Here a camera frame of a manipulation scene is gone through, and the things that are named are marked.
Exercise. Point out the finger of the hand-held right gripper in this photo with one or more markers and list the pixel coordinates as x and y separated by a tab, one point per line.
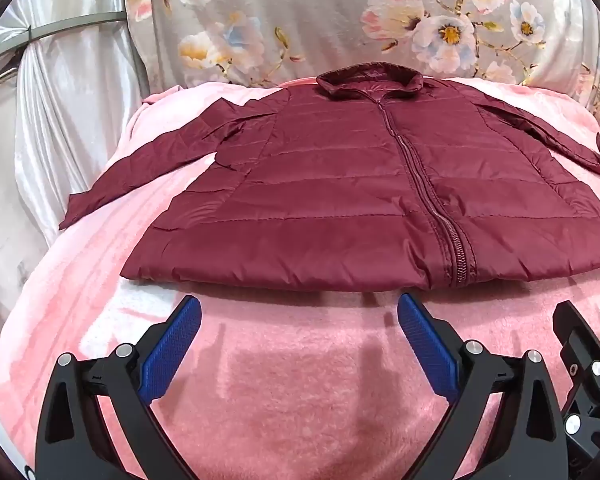
597	390

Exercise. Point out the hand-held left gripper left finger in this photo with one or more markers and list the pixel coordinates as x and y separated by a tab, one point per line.
172	340

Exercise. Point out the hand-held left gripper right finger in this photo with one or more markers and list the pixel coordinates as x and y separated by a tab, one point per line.
425	340

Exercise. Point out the maroon puffer jacket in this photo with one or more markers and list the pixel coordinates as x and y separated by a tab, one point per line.
330	185

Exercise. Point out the pink fleece blanket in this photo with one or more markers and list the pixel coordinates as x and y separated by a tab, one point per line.
305	385

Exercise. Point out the white satin curtain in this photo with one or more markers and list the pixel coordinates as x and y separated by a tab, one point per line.
70	110

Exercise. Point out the grey metal rail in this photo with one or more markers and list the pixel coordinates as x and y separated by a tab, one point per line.
70	25

